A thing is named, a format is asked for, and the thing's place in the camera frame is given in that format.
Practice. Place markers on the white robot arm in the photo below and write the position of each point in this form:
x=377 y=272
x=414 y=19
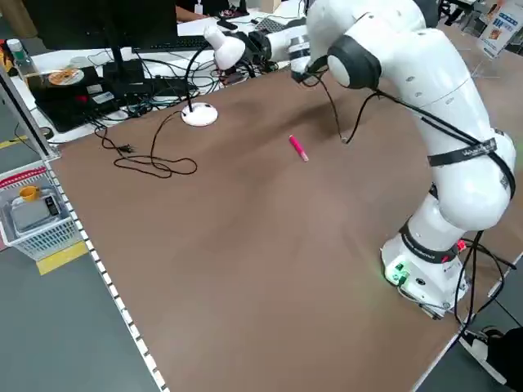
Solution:
x=449 y=102

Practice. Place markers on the pink marker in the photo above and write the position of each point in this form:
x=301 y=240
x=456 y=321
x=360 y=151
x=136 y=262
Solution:
x=297 y=147

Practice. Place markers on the white desk lamp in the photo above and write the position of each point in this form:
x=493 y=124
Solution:
x=229 y=49

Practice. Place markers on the grey perforated board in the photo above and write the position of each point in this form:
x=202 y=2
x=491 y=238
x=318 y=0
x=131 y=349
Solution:
x=269 y=25

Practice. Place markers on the black keyboard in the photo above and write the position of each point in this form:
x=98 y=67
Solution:
x=175 y=43

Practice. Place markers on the small black computer box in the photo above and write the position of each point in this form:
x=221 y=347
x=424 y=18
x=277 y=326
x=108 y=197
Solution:
x=122 y=71

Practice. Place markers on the small black device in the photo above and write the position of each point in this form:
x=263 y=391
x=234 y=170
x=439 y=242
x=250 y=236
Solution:
x=51 y=206

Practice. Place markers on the black case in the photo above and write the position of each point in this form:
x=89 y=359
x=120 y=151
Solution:
x=61 y=106

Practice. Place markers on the white plastic basket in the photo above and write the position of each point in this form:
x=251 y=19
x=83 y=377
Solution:
x=45 y=243

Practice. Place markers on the orange printed disc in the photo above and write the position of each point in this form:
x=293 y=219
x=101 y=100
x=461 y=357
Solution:
x=65 y=77

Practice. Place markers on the grey scale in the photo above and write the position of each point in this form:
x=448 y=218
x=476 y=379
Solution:
x=30 y=214

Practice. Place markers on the yellow cup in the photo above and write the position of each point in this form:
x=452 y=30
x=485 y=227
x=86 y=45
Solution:
x=28 y=195

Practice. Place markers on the black monitor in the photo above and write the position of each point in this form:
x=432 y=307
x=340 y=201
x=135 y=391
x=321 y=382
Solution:
x=102 y=20

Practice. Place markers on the red and white strip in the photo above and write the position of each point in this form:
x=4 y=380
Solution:
x=20 y=177

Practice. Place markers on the person's black and white shoe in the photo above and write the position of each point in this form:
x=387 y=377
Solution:
x=476 y=345

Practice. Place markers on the clear bottle with white cap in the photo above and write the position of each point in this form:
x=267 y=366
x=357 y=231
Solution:
x=18 y=61

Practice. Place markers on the blue and white sign card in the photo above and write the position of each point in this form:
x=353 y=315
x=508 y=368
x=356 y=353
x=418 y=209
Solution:
x=496 y=32

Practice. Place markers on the person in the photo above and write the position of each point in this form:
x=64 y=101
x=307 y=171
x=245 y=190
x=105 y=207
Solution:
x=508 y=359

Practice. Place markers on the aluminium corner post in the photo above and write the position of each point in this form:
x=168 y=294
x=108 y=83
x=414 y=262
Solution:
x=28 y=114

